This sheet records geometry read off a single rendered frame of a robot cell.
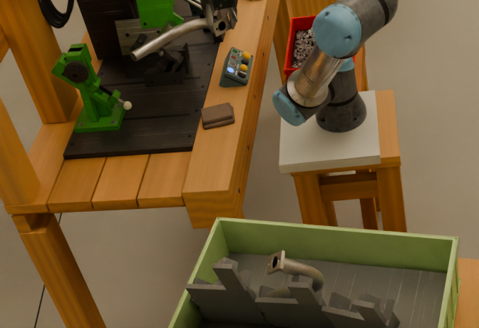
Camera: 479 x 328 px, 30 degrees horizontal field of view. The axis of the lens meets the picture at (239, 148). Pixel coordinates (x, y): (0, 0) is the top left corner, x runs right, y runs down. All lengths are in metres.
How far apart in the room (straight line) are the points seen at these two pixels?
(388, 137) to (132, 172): 0.76
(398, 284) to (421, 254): 0.09
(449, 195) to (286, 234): 1.48
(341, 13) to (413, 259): 0.63
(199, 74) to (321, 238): 0.92
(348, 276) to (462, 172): 1.57
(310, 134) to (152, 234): 1.32
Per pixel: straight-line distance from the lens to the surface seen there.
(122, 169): 2.67
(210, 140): 2.64
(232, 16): 2.49
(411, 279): 2.21
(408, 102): 4.11
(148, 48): 2.53
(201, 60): 3.00
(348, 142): 2.54
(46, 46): 2.85
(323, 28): 2.07
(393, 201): 2.66
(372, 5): 2.08
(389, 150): 2.56
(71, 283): 2.92
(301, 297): 1.90
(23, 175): 2.64
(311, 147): 2.55
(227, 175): 2.50
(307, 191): 2.63
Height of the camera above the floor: 2.52
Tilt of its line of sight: 39 degrees down
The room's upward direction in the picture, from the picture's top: 14 degrees counter-clockwise
